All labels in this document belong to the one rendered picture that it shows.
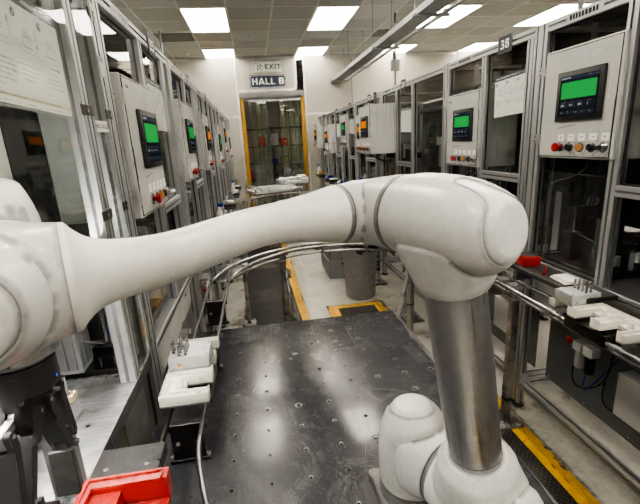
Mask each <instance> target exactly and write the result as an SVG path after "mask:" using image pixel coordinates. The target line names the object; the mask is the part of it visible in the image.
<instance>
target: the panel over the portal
mask: <svg viewBox="0 0 640 504"><path fill-rule="evenodd" d="M235 60H236V70H237V80H238V90H239V93H243V92H268V91H294V90H297V75H296V59H295V57H293V55H292V56H256V57H235ZM265 61H281V69H282V72H255V73H253V72H252V62H265ZM277 74H286V87H277V88H251V89H250V79H249V75H277Z"/></svg>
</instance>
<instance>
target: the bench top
mask: <svg viewBox="0 0 640 504"><path fill-rule="evenodd" d="M284 325H286V327H283V326H284ZM351 327H354V329H351ZM310 343H314V344H313V345H310ZM218 351H219V359H220V364H223V366H224V367H223V370H217V374H216V380H215V387H214V393H213V399H212V402H210V403H208V409H207V414H206V417H207V427H205V428H204V432H205V439H206V446H207V451H208V450H211V451H212V457H211V459H207V460H202V467H203V473H204V479H205V484H206V489H207V493H208V498H209V502H210V504H380V501H379V499H378V496H377V493H376V490H375V487H374V485H373V483H372V482H371V481H370V479H369V477H368V472H369V470H370V469H372V468H380V466H379V448H378V445H379V428H380V423H381V420H382V417H383V414H384V412H385V410H386V408H387V406H388V405H390V404H391V403H392V401H393V400H394V399H395V398H396V397H398V396H400V395H403V394H409V393H414V394H420V395H423V396H425V397H426V398H428V399H430V400H432V401H433V402H434V403H435V404H436V405H437V406H438V407H439V409H440V410H441V411H442V408H441V402H440V396H439V389H438V383H437V377H436V370H435V364H434V358H433V356H432V355H431V353H430V352H429V351H428V350H427V348H426V347H425V346H424V345H423V344H422V343H421V341H420V340H419V339H418V338H417V337H416V335H415V334H414V333H413V332H412V331H411V330H410V328H409V327H408V326H407V325H406V324H405V323H404V321H403V320H402V319H401V318H400V317H399V315H398V314H397V313H396V312H395V311H394V310H388V311H379V312H371V313H362V314H353V315H345V316H336V317H328V318H319V319H311V320H302V321H293V322H285V323H276V324H268V325H259V326H251V327H242V328H234V329H225V330H221V334H220V346H219V349H218ZM318 367H321V370H318V369H317V368H318ZM202 410H203V404H198V405H191V406H184V407H176V408H174V412H173V415H172V418H171V422H173V421H180V420H187V419H194V418H201V415H202ZM165 442H166V445H167V450H168V452H167V455H166V459H165V463H164V466H163V467H168V466H169V469H170V474H171V480H172V485H173V491H172V496H171V500H170V504H203V501H202V496H201V491H200V486H199V480H198V473H197V465H196V461H195V462H188V463H182V464H176V465H171V463H170V462H171V457H172V456H174V454H173V448H172V443H171V437H170V433H167V435H166V438H165ZM514 453H515V452H514ZM515 455H516V457H517V460H518V462H519V464H520V466H521V468H522V470H523V472H524V474H525V476H526V478H527V479H528V482H529V485H530V486H531V487H532V488H533V489H535V490H536V491H537V492H538V494H539V496H540V497H541V499H542V501H543V503H544V504H558V502H557V501H556V500H555V499H554V498H553V497H552V495H551V494H550V493H549V492H548V491H547V490H546V488H545V487H544V486H543V485H542V484H541V482H540V481H539V480H538V479H537V478H536V477H535V475H534V474H533V473H532V472H531V471H530V470H529V468H528V467H527V466H526V465H525V464H524V462H523V461H522V460H521V459H520V458H519V457H518V455H517V454H516V453H515Z"/></svg>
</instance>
